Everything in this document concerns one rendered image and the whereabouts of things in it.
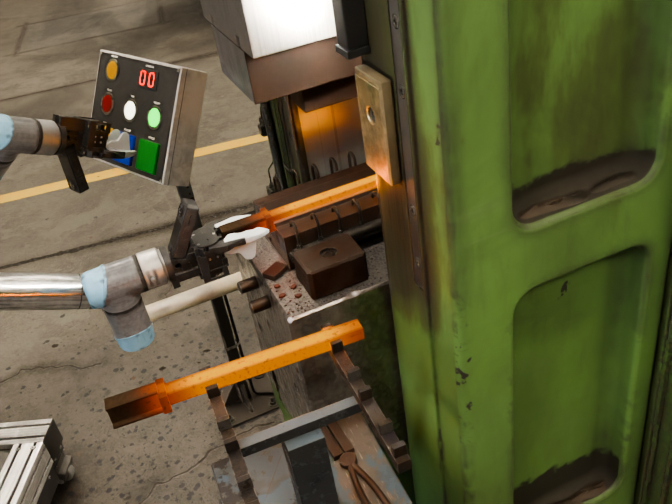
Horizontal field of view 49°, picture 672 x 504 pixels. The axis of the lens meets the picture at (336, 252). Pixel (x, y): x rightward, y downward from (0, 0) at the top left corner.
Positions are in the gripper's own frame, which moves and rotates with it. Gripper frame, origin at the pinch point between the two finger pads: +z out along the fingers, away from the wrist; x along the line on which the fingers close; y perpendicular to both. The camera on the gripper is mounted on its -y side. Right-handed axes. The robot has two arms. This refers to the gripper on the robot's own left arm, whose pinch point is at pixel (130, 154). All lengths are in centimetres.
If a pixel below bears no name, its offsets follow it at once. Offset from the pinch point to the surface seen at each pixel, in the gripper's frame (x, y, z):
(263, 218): -47.1, -2.9, -0.7
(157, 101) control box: -0.1, 13.3, 5.2
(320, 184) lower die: -45.6, 4.3, 16.2
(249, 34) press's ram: -58, 30, -23
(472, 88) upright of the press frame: -97, 28, -20
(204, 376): -67, -24, -28
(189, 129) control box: -7.0, 8.4, 10.4
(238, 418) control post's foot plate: 5, -84, 59
